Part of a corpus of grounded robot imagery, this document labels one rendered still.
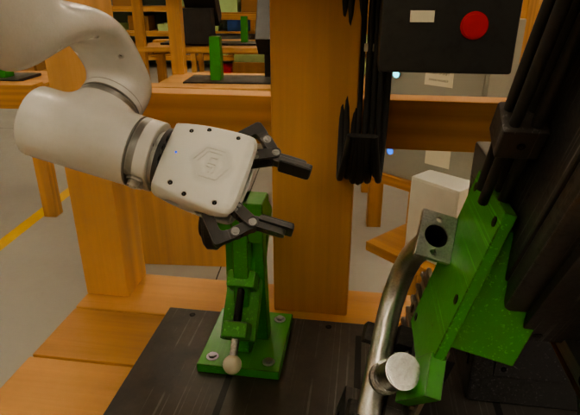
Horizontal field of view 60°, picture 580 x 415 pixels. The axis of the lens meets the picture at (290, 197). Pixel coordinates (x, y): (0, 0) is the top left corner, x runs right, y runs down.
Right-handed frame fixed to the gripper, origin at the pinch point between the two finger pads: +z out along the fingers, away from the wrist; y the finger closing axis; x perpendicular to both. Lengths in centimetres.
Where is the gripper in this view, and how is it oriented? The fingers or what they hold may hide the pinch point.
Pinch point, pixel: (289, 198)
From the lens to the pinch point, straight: 58.1
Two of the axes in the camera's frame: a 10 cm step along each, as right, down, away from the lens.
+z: 9.6, 2.9, -0.2
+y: 2.8, -8.9, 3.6
